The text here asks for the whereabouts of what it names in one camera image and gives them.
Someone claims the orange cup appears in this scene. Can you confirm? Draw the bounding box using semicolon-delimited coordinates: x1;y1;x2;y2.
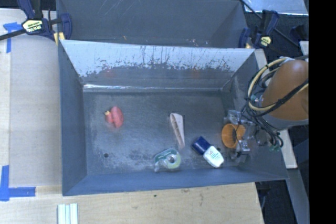
220;123;247;150

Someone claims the pale wood board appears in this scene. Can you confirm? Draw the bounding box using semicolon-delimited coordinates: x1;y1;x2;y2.
8;33;64;188

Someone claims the beige ribbed wedge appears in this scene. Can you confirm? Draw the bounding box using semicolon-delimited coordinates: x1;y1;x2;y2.
169;112;186;150

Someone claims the white bottle with blue cap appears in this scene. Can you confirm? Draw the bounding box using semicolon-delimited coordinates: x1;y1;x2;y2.
191;136;225;169

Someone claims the green tape dispenser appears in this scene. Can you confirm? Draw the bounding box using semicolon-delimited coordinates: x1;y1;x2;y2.
153;147;183;173

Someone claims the grey metal bin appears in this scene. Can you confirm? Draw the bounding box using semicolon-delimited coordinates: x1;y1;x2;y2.
55;0;290;197

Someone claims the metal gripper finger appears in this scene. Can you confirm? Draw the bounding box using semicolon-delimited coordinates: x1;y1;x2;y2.
230;140;251;164
223;110;242;124

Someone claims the red toy duck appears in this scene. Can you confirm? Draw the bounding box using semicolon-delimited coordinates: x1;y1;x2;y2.
104;105;124;129

